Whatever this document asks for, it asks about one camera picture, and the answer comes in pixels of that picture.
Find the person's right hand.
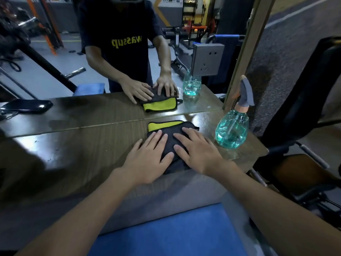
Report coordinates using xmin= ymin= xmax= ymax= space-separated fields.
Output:
xmin=173 ymin=127 xmax=229 ymax=178

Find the person's left hand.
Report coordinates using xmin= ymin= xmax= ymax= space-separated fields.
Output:
xmin=117 ymin=129 xmax=175 ymax=186

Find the clear blue spray bottle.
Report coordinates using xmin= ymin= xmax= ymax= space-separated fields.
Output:
xmin=215 ymin=75 xmax=255 ymax=150

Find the grey and yellow cleaning cloth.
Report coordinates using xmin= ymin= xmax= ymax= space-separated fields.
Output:
xmin=146 ymin=120 xmax=200 ymax=175

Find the blue padded bench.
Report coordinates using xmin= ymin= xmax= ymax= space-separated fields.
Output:
xmin=88 ymin=203 xmax=248 ymax=256

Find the person's right forearm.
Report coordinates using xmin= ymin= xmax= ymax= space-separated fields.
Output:
xmin=214 ymin=161 xmax=341 ymax=256

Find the person's left forearm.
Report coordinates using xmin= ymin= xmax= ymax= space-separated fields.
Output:
xmin=15 ymin=167 xmax=136 ymax=256

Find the black machine seat pad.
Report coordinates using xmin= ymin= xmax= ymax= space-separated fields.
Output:
xmin=269 ymin=154 xmax=341 ymax=195

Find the wood grain side panel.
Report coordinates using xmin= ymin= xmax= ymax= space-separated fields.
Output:
xmin=223 ymin=0 xmax=277 ymax=111

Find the grey handle grip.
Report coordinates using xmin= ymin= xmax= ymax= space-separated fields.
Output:
xmin=299 ymin=143 xmax=330 ymax=170
xmin=249 ymin=169 xmax=268 ymax=187

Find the grey wall socket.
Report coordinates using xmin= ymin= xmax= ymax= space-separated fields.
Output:
xmin=190 ymin=43 xmax=225 ymax=77

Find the wall mirror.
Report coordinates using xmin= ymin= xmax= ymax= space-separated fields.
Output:
xmin=0 ymin=0 xmax=256 ymax=138

